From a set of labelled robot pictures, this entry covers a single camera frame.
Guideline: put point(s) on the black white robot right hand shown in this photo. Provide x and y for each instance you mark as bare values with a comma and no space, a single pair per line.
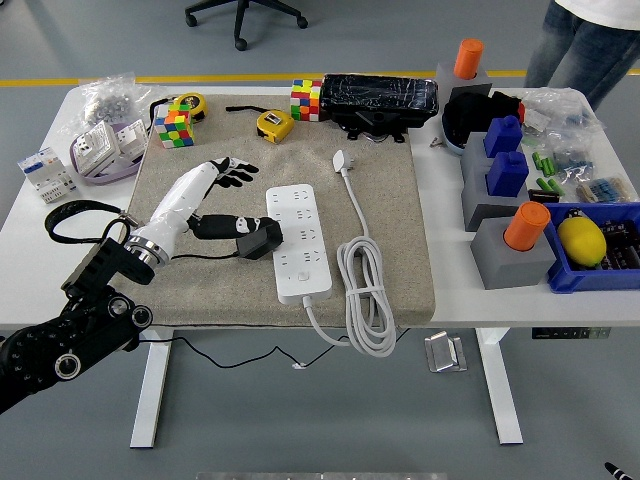
620,473

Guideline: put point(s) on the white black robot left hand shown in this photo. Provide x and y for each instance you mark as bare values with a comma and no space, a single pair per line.
182,200

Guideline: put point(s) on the black power adapter plug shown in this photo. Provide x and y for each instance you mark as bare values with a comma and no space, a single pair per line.
260,243

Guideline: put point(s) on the white power strip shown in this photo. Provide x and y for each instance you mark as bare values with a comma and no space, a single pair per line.
305,260

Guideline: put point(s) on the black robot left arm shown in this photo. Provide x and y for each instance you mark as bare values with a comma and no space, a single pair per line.
105,260

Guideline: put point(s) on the green-faced puzzle cube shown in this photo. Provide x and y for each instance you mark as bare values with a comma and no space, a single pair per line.
175,130

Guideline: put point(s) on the purple tray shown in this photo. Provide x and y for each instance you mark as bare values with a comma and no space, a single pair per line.
107,179

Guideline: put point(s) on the yellow black round tape measure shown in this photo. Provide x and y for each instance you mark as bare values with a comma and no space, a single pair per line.
195,102

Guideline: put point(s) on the clear bag of metal nuts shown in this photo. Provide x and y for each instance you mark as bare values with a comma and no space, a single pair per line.
107,102

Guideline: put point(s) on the white table leg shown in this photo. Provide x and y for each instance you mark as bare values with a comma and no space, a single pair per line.
150,400
502,400

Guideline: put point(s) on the white circuit breaker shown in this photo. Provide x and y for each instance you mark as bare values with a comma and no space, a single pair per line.
45,175

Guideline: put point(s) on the black table control panel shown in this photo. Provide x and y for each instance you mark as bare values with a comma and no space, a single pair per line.
570,333

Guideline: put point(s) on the tall multicolour puzzle cube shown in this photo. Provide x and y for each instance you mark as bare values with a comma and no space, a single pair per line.
306,100

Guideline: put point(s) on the black office chair base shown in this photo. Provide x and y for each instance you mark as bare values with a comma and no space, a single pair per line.
242,20

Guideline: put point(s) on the grey-brown mat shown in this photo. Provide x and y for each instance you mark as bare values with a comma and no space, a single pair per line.
380,200

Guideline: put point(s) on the blue plastic bin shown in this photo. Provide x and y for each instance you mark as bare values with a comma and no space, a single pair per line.
575,280

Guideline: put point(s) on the black foil-wrapped device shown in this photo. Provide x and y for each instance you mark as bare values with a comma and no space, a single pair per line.
375,95

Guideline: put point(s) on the black electronic parts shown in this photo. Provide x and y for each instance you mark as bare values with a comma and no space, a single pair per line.
622,245

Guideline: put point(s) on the yellow lemon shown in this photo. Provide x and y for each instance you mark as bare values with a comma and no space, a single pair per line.
582,240

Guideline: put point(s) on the small metal clip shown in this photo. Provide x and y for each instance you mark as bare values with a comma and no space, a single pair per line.
437,142

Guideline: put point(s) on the orange cylinder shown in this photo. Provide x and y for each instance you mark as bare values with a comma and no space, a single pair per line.
467,57
525,225

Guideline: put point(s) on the light blue bowl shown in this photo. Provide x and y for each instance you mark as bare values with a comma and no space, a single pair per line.
452,145

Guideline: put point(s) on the clear bag of taped resistors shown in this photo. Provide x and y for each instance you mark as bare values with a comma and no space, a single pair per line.
602,190

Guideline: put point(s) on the small black module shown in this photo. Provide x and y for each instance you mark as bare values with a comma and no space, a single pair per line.
542,196

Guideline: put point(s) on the green battery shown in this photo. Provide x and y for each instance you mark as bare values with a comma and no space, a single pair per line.
536,160
556,187
543,183
544,164
550,166

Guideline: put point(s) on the grey stepped block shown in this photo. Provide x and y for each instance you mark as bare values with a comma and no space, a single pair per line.
475,175

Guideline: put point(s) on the black cloth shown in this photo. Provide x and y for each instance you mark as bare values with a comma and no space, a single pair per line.
465,115

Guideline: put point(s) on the clear bag of blue resistors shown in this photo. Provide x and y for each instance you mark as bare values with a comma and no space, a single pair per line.
575,157

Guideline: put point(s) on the blue block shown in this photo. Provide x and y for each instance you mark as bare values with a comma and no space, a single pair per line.
507,172
502,137

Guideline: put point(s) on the clear bag with white parts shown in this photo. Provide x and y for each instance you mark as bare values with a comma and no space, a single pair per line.
550,110

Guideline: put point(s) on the person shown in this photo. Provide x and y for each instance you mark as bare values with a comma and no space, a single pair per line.
600,50

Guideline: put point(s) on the white wall switch panel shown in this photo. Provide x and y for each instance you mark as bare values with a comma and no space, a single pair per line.
132,137

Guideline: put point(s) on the white wall socket panel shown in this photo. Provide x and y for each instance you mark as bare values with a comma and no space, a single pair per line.
92,145

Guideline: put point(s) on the silver metal bracket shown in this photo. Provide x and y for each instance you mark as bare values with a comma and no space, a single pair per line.
442,352

